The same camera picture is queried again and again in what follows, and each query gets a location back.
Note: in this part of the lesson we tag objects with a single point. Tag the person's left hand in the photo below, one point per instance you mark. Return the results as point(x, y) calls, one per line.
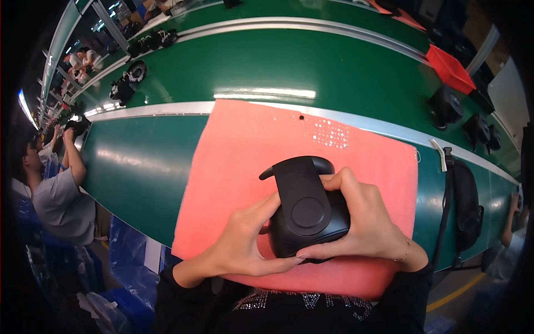
point(235, 244)

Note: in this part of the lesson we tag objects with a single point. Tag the person's right hand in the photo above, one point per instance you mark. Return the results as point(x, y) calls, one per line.
point(369, 225)

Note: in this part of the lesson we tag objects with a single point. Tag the black plastic device housing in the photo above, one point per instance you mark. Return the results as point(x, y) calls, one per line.
point(306, 208)

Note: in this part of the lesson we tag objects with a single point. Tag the pink foam mat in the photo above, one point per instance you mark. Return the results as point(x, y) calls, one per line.
point(242, 167)

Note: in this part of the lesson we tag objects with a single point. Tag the person's body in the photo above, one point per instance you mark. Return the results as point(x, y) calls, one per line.
point(292, 317)

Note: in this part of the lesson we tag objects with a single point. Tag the black hanging bag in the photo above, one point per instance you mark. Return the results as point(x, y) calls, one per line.
point(465, 204)

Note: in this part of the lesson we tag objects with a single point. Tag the blue plastic bag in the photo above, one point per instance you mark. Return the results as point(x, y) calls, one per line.
point(133, 259)

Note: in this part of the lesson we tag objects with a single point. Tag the large black device housing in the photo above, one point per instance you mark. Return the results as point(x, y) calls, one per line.
point(445, 106)

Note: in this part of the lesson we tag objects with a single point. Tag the red plastic bin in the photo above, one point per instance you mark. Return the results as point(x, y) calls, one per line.
point(449, 69)

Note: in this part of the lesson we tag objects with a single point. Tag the black round device part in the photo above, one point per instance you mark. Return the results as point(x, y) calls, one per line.
point(137, 71)

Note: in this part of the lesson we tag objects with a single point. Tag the orange plastic tray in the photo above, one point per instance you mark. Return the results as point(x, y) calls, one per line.
point(396, 14)

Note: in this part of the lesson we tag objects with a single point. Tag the row of black device housings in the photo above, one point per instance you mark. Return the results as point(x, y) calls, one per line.
point(152, 41)

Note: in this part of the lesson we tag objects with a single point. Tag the aluminium frame post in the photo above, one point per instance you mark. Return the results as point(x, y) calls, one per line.
point(483, 50)
point(109, 23)

